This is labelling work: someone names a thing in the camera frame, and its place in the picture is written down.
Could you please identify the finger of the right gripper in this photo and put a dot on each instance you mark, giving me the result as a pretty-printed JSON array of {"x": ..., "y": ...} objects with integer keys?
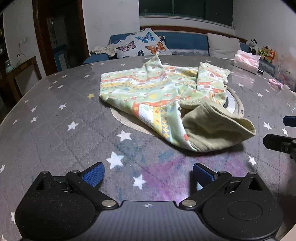
[
  {"x": 281, "y": 144},
  {"x": 289, "y": 120}
]

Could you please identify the blue sofa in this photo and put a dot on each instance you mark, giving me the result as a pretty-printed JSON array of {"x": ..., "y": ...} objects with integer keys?
[{"x": 181, "y": 43}]

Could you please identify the small black remote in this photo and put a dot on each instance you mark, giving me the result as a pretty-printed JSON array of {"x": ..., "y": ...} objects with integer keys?
[{"x": 260, "y": 71}]

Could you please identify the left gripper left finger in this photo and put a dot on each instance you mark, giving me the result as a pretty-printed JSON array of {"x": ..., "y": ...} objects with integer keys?
[{"x": 87, "y": 183}]

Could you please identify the dark wooden door frame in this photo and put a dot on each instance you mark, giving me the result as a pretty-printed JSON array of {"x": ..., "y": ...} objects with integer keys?
[{"x": 60, "y": 34}]

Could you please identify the pink tissue pack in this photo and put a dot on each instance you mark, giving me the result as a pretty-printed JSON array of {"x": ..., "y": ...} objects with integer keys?
[{"x": 247, "y": 61}]

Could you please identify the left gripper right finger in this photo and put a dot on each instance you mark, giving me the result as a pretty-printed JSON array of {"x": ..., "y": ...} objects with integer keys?
[{"x": 212, "y": 182}]

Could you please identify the colourful plush toys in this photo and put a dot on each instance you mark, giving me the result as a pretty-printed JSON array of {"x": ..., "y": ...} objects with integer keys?
[{"x": 267, "y": 54}]

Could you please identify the crumpled beige cloth on sofa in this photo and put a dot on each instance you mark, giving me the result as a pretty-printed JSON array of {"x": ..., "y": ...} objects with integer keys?
[{"x": 108, "y": 50}]

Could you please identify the beige cushion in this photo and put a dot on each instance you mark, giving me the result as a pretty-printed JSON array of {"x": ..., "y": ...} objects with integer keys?
[{"x": 222, "y": 47}]

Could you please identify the pink hair scrunchie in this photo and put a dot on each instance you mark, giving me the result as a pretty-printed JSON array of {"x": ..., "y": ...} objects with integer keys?
[{"x": 275, "y": 83}]

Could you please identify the dark wooden side table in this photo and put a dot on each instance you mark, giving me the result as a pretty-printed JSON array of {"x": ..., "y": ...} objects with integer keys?
[{"x": 17, "y": 70}]

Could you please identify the panda plush toy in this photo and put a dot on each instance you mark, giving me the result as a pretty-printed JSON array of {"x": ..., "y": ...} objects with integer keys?
[{"x": 253, "y": 48}]

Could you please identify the round table heater opening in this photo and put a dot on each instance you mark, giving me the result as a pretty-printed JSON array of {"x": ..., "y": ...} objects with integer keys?
[{"x": 233, "y": 104}]

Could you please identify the colourful patterned child garment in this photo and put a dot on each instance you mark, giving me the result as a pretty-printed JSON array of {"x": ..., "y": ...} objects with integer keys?
[{"x": 184, "y": 105}]

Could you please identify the dark window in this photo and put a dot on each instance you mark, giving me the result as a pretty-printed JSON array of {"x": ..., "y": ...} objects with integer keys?
[{"x": 218, "y": 11}]

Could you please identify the grey star tablecloth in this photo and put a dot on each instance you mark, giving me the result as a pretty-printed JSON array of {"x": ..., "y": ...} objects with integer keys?
[{"x": 62, "y": 125}]

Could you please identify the butterfly print pillow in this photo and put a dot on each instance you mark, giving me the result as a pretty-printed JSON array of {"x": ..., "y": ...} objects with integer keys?
[{"x": 142, "y": 43}]

